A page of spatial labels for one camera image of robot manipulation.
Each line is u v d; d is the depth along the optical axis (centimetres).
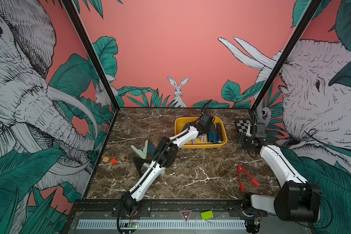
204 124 82
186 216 71
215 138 99
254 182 83
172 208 75
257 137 65
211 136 96
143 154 93
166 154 64
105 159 90
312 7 69
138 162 90
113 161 90
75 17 72
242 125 107
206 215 71
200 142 100
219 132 100
